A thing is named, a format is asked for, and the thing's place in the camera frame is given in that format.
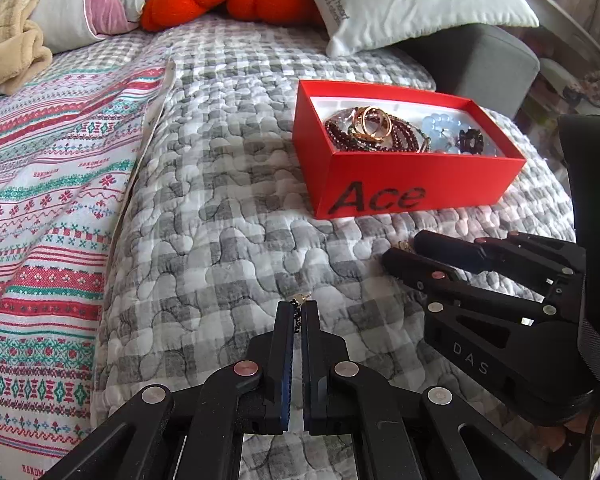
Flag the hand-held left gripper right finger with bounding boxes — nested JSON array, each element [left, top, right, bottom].
[[301, 302, 571, 480]]

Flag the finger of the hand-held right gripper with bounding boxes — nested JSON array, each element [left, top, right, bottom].
[[382, 249, 595, 413], [412, 230, 588, 282]]

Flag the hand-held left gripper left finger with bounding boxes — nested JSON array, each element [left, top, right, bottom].
[[40, 301, 296, 480]]

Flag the red cardboard box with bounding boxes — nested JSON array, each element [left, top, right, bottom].
[[293, 79, 527, 221]]

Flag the black bead chain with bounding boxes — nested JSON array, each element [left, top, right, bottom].
[[290, 292, 315, 335]]

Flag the small black flower ornament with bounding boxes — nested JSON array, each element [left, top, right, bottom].
[[457, 129, 483, 153]]

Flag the dark red bead necklace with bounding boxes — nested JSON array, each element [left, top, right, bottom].
[[324, 107, 431, 153]]

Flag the light blue bead bracelet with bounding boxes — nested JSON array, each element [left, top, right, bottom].
[[421, 114, 501, 155]]

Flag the gold bangles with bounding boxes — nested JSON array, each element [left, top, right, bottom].
[[349, 106, 395, 142]]

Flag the grey upholstered ottoman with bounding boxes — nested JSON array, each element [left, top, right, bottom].
[[395, 24, 540, 120]]

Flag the white shelf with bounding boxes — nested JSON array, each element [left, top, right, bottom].
[[500, 0, 600, 61]]

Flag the red green patterned sheet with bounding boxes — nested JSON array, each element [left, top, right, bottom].
[[0, 57, 177, 480]]

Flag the beige fleece blanket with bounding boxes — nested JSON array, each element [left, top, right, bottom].
[[0, 0, 54, 106]]

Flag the white pillow with pink trim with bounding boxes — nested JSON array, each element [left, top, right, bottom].
[[0, 0, 146, 55]]

